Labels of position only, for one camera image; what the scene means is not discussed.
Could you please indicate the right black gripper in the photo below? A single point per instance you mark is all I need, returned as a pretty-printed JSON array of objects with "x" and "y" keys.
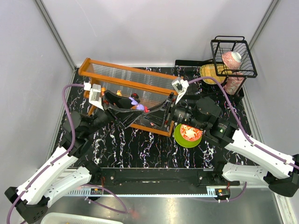
[{"x": 168, "y": 113}]

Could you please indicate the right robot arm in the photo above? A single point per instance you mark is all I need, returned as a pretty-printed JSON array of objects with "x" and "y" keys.
[{"x": 278, "y": 171}]

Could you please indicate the white plastic bin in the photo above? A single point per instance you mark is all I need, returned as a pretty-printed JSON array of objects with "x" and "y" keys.
[{"x": 63, "y": 218}]

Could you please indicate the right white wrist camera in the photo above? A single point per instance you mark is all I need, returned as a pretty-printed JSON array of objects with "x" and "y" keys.
[{"x": 180, "y": 87}]

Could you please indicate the yellow woven plate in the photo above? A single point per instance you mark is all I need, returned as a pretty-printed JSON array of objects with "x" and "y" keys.
[{"x": 209, "y": 70}]

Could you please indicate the red patterned bowl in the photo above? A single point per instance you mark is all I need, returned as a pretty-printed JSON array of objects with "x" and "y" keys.
[{"x": 190, "y": 133}]

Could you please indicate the black hair princess toy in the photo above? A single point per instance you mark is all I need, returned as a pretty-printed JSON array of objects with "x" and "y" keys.
[{"x": 135, "y": 96}]

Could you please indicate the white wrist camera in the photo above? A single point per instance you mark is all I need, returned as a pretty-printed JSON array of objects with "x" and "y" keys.
[
  {"x": 180, "y": 87},
  {"x": 95, "y": 95}
]

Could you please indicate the green plastic plate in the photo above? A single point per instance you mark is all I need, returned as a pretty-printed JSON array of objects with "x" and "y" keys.
[{"x": 181, "y": 141}]

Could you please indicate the pink patterned bowl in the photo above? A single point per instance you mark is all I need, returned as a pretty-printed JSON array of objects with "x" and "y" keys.
[{"x": 232, "y": 60}]

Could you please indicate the purple donkey toy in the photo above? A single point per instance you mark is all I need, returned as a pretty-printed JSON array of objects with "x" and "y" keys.
[{"x": 138, "y": 106}]

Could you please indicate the black wire dish rack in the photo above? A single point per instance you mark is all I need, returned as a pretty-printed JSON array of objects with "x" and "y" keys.
[{"x": 220, "y": 45}]

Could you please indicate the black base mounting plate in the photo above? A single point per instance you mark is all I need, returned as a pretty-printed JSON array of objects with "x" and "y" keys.
[{"x": 195, "y": 176}]

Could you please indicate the pink patterned cup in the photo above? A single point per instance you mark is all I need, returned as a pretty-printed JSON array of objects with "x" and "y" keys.
[{"x": 233, "y": 83}]

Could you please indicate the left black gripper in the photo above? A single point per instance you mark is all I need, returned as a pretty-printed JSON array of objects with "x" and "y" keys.
[{"x": 107, "y": 108}]

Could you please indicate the yellow rabbit toy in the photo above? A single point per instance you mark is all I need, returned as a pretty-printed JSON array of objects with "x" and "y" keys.
[{"x": 119, "y": 93}]

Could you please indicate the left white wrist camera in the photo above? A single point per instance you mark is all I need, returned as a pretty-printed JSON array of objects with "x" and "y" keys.
[{"x": 95, "y": 95}]

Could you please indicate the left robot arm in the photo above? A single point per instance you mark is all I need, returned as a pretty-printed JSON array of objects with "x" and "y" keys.
[{"x": 35, "y": 196}]

